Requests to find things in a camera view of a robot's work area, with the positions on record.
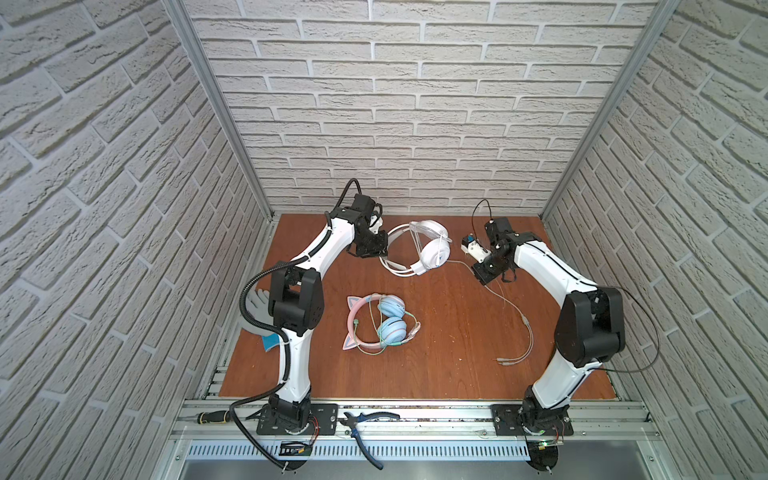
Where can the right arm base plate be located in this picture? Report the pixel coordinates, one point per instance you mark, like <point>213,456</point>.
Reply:
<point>525,419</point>

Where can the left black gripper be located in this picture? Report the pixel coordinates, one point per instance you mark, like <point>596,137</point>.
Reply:
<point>381,250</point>

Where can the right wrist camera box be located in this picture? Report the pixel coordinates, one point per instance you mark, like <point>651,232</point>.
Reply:
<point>471,247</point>

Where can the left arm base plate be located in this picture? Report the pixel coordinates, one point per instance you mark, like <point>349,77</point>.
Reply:
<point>320,416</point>

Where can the aluminium front rail frame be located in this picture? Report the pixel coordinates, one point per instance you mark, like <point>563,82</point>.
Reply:
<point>411,430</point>

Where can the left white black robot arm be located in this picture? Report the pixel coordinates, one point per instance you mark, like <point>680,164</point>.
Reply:
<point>296,300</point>

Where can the pink blue cat-ear headphones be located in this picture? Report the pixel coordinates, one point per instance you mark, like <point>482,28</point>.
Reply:
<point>396,327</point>

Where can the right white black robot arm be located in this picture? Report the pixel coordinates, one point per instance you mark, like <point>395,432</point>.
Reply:
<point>590,328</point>

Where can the white headphones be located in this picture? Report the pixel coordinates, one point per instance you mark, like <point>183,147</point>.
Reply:
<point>432,244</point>

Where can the blue white cloth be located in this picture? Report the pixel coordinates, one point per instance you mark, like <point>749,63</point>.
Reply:
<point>257,306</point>

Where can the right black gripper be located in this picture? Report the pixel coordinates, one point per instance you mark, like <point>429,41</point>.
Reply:
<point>479,272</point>

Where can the black yellow screwdriver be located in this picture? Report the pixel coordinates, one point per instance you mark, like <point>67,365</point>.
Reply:
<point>214,417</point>

